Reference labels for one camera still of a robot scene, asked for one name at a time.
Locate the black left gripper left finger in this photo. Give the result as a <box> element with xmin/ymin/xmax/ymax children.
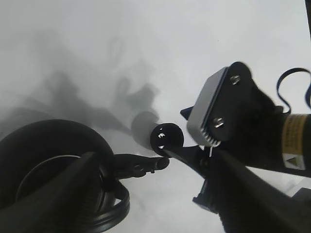
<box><xmin>0</xmin><ymin>152</ymin><xmax>95</xmax><ymax>233</ymax></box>

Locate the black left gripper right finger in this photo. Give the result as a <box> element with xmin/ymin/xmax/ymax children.
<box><xmin>163</xmin><ymin>147</ymin><xmax>311</xmax><ymax>233</ymax></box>

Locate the black round teapot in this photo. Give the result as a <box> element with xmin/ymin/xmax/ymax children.
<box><xmin>0</xmin><ymin>120</ymin><xmax>169</xmax><ymax>233</ymax></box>

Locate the small black teacup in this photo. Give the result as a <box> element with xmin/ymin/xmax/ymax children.
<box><xmin>150</xmin><ymin>123</ymin><xmax>184</xmax><ymax>158</ymax></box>

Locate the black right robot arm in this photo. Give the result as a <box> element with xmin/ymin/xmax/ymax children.
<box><xmin>180</xmin><ymin>62</ymin><xmax>311</xmax><ymax>177</ymax></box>

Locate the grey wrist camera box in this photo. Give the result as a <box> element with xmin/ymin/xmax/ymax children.
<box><xmin>187</xmin><ymin>67</ymin><xmax>228</xmax><ymax>147</ymax></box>

